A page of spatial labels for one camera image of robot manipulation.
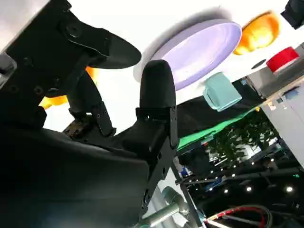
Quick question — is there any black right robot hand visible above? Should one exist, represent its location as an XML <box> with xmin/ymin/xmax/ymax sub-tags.
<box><xmin>0</xmin><ymin>0</ymin><xmax>179</xmax><ymax>228</ymax></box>

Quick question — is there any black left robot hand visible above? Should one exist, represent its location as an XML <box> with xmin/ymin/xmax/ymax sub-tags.
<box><xmin>280</xmin><ymin>0</ymin><xmax>304</xmax><ymax>30</ymax></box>

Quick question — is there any orange white toy bread roll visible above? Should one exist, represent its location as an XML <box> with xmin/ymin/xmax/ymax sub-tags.
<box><xmin>232</xmin><ymin>10</ymin><xmax>281</xmax><ymax>56</ymax></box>
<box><xmin>38</xmin><ymin>66</ymin><xmax>98</xmax><ymax>110</ymax></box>

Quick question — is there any silver metal pipe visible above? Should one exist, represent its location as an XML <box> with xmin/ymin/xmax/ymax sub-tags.
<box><xmin>142</xmin><ymin>186</ymin><xmax>190</xmax><ymax>228</ymax></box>

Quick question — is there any lilac plate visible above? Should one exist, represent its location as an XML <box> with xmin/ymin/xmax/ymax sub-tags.
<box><xmin>142</xmin><ymin>19</ymin><xmax>243</xmax><ymax>92</ymax></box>

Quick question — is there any grey white machine cabinet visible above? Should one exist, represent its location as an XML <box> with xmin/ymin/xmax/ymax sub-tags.
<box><xmin>244</xmin><ymin>42</ymin><xmax>304</xmax><ymax>170</ymax></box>

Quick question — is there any pale green mug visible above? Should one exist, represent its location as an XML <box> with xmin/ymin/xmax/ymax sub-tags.
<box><xmin>202</xmin><ymin>72</ymin><xmax>243</xmax><ymax>112</ymax></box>

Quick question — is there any black cloth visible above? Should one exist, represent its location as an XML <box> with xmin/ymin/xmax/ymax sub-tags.
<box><xmin>176</xmin><ymin>95</ymin><xmax>265</xmax><ymax>138</ymax></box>

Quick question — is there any green cloth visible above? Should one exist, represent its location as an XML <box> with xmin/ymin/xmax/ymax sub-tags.
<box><xmin>177</xmin><ymin>106</ymin><xmax>262</xmax><ymax>151</ymax></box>

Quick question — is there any red cable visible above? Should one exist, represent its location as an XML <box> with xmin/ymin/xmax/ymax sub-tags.
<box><xmin>206</xmin><ymin>205</ymin><xmax>268</xmax><ymax>228</ymax></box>

